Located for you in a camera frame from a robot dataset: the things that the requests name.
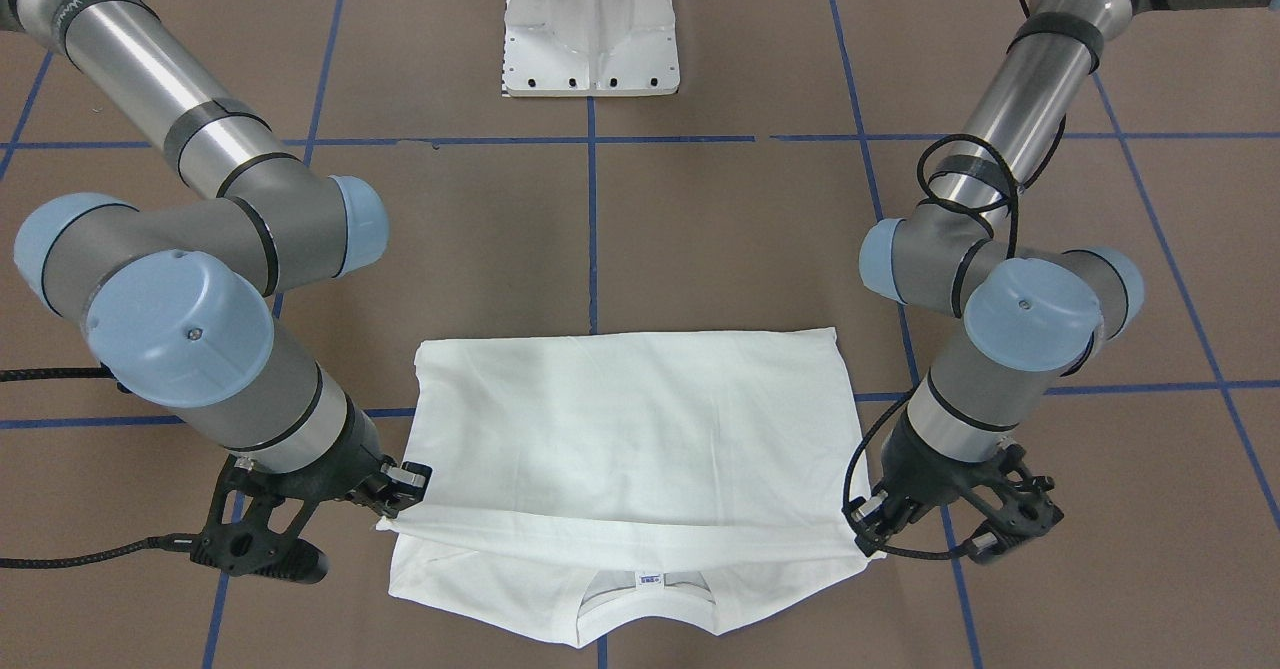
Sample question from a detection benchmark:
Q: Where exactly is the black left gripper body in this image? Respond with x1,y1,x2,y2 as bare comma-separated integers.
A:
874,414,1001,528

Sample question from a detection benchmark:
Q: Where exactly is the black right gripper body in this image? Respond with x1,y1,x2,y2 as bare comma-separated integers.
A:
270,414,401,510

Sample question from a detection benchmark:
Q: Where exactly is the white long-sleeve printed shirt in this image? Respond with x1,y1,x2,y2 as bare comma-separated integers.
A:
379,327,870,649

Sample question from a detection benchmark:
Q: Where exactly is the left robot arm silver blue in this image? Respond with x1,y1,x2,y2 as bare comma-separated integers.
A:
842,0,1277,564

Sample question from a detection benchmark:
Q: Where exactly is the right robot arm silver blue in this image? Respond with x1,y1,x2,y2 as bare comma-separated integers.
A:
3,0,430,517

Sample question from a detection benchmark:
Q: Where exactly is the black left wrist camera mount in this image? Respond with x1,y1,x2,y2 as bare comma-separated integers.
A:
960,443,1065,565

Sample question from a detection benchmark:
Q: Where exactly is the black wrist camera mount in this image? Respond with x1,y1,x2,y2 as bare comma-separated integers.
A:
189,455,329,585
960,443,1065,565

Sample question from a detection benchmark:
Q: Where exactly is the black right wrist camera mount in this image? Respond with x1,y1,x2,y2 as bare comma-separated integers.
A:
189,455,329,585

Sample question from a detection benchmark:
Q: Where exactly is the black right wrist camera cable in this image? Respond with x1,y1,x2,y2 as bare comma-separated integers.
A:
0,365,201,571

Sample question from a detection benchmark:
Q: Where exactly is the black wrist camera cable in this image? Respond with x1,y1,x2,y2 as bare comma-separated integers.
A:
842,0,1101,560
0,365,201,571

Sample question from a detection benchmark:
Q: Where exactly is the black left wrist camera cable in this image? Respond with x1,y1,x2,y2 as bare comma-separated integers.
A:
842,0,1101,560

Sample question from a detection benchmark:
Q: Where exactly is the white pedestal column with base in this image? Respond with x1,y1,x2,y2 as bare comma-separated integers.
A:
500,0,681,98

